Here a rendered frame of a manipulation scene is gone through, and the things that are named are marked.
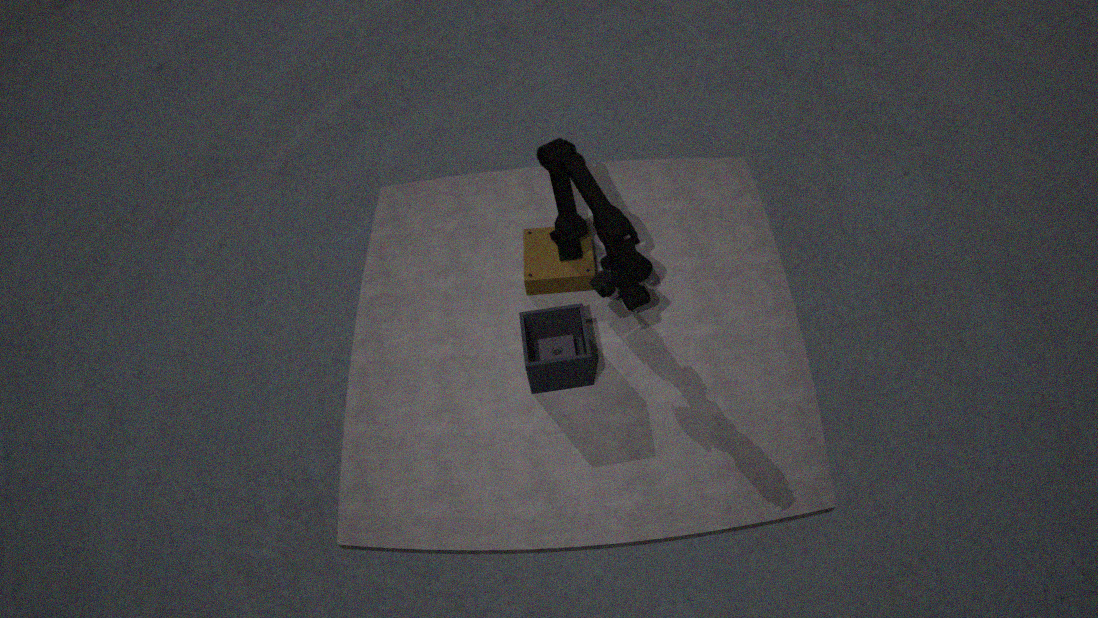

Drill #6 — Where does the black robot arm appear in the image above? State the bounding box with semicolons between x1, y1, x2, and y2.
537;138;653;297

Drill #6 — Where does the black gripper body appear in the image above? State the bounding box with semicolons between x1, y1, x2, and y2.
600;256;651;310

